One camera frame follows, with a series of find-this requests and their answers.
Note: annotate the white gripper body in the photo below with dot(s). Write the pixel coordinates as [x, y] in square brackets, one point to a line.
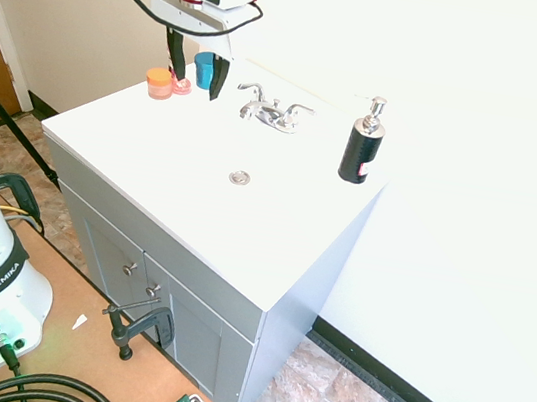
[187, 14]

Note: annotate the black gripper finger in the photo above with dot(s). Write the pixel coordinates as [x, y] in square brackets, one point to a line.
[219, 80]
[175, 53]

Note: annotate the blue plastic cup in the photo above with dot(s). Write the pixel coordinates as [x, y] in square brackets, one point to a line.
[203, 70]

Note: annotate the orange plastic cup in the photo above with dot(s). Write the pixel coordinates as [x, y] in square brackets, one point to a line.
[159, 83]

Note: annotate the chrome sink faucet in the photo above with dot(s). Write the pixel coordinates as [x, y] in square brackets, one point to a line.
[254, 110]

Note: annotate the white sink countertop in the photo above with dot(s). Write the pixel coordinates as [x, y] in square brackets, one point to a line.
[212, 172]

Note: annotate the chrome sink drain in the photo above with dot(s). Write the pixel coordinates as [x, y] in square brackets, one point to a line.
[240, 176]

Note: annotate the black soap dispenser chrome pump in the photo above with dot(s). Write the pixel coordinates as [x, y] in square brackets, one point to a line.
[363, 147]

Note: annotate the chrome cabinet knob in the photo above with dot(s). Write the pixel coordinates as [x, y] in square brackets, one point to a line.
[129, 268]
[152, 290]

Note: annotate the grey vanity cabinet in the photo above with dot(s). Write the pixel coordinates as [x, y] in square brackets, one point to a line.
[169, 287]

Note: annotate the black metal c-clamp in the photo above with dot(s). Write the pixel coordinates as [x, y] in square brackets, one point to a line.
[139, 323]

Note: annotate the wooden board robot platform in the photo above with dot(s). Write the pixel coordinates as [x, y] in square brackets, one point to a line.
[91, 336]

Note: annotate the black camera tripod leg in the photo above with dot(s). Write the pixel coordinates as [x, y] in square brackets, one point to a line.
[12, 124]

